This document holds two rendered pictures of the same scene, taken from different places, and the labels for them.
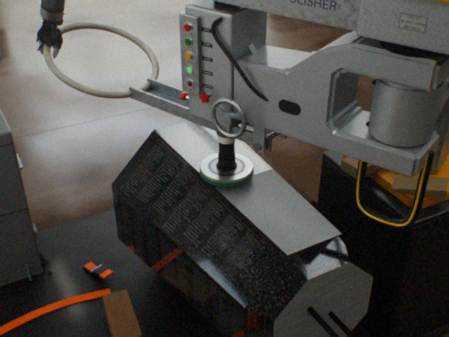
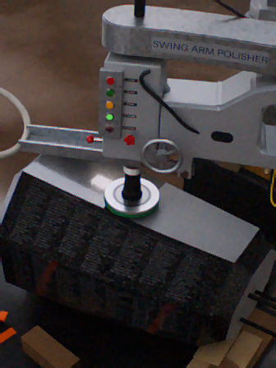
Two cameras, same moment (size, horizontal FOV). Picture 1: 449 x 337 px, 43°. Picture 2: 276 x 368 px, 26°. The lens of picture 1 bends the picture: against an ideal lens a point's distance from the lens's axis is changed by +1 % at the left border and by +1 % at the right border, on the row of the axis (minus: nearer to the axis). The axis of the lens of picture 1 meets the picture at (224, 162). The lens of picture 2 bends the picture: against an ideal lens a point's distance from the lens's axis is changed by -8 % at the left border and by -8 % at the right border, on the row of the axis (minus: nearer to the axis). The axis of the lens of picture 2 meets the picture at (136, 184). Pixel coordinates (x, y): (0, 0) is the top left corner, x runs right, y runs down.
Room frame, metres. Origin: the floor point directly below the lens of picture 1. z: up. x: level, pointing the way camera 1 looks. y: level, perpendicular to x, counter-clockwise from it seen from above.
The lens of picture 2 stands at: (0.21, 0.92, 2.52)
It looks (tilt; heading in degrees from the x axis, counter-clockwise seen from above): 39 degrees down; 331
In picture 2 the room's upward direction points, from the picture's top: 3 degrees clockwise
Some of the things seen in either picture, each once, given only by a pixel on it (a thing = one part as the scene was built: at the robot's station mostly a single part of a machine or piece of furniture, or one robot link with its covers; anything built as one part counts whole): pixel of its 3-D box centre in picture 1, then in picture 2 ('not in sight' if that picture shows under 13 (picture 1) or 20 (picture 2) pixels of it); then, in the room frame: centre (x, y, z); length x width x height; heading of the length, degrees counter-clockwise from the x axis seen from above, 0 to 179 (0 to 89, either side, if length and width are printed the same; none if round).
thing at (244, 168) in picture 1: (226, 167); (131, 195); (1.95, -0.01, 0.86); 0.21 x 0.21 x 0.01
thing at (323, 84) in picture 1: (321, 96); (241, 121); (1.71, -0.32, 1.28); 0.74 x 0.23 x 0.49; 54
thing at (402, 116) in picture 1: (403, 105); not in sight; (1.56, -0.54, 1.32); 0.19 x 0.19 x 0.20
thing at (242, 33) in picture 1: (244, 68); (158, 103); (1.90, -0.07, 1.30); 0.36 x 0.22 x 0.45; 54
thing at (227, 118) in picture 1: (234, 114); (163, 149); (1.78, -0.03, 1.18); 0.15 x 0.10 x 0.15; 54
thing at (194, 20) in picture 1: (191, 55); (110, 103); (1.90, 0.12, 1.35); 0.08 x 0.03 x 0.28; 54
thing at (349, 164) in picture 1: (366, 162); (235, 154); (2.06, -0.60, 0.81); 0.20 x 0.10 x 0.05; 125
